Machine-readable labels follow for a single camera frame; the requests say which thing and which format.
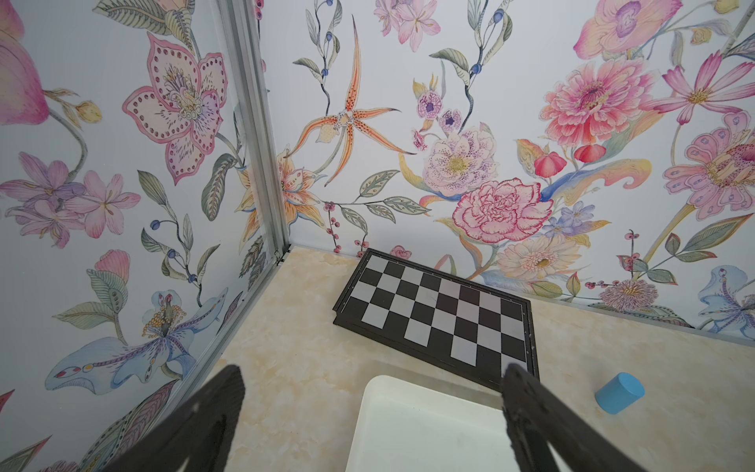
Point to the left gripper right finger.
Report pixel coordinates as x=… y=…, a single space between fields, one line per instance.
x=541 y=428

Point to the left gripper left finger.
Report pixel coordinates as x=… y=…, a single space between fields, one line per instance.
x=196 y=436

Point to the white storage tray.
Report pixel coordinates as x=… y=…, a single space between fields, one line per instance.
x=404 y=427

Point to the blue cylinder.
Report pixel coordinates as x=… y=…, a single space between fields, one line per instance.
x=619 y=393

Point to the black white checkerboard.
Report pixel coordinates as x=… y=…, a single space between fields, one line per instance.
x=460 y=326

